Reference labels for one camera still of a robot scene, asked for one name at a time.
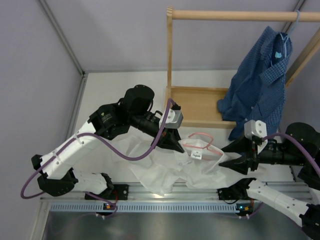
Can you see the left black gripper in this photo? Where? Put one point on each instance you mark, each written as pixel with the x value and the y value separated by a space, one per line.
pixel 169 139

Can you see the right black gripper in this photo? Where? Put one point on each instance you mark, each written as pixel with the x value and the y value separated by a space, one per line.
pixel 244 146

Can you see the white shirt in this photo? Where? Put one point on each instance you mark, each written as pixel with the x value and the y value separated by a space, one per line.
pixel 158 171

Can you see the pink wire hanger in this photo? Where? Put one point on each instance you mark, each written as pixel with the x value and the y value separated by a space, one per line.
pixel 199 147

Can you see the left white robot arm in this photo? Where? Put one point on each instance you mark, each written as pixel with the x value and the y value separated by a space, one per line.
pixel 57 176

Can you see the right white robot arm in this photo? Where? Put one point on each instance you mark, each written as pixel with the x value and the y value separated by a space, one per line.
pixel 272 168

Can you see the blue checked shirt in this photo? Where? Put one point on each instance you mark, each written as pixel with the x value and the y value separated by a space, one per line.
pixel 257 90

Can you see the wooden clothes rack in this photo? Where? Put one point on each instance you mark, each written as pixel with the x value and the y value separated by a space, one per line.
pixel 199 104

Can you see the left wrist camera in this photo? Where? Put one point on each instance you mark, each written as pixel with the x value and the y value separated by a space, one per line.
pixel 173 120

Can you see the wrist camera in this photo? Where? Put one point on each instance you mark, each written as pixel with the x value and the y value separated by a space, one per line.
pixel 173 120
pixel 256 128

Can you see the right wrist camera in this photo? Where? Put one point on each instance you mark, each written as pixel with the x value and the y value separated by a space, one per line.
pixel 256 128

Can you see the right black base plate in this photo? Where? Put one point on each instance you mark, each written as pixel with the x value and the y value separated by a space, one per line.
pixel 232 194

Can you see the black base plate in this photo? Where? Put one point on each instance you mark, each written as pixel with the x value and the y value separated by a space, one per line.
pixel 232 194
pixel 116 192

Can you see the aluminium mounting rail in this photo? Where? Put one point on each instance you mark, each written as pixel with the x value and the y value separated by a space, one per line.
pixel 181 192

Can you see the slotted grey cable duct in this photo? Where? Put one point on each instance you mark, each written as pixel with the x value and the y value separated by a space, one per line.
pixel 150 207

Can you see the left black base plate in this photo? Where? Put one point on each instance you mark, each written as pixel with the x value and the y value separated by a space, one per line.
pixel 116 192

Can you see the aluminium corner post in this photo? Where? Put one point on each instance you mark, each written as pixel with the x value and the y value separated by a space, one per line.
pixel 60 34

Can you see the blue wire hanger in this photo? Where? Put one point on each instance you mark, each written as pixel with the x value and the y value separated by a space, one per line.
pixel 282 45

